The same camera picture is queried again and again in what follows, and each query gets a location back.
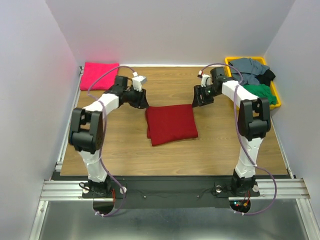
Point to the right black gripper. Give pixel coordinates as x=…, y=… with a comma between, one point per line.
x=198, y=90

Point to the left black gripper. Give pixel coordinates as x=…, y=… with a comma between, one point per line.
x=141, y=102

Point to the dark red t shirt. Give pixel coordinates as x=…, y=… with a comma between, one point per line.
x=170, y=123

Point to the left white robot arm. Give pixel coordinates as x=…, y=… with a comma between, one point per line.
x=89, y=124

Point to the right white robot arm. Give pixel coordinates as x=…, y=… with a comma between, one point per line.
x=252, y=121

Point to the grey t shirt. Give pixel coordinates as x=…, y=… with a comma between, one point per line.
x=249, y=69

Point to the folded pink t shirt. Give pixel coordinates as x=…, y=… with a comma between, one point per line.
x=93, y=71

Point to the green t shirt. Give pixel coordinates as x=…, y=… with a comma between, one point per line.
x=262, y=91

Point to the black t shirt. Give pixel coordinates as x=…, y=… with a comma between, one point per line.
x=266, y=78

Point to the yellow plastic bin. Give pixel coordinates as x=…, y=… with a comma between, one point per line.
x=262, y=61

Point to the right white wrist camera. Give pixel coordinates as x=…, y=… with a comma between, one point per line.
x=206, y=79

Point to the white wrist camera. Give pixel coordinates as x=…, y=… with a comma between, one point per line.
x=138, y=81
x=206, y=79

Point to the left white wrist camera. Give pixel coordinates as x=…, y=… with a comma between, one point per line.
x=138, y=81

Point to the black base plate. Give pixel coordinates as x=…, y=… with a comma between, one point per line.
x=165, y=192

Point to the aluminium frame rail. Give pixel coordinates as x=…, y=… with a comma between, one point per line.
x=128, y=152

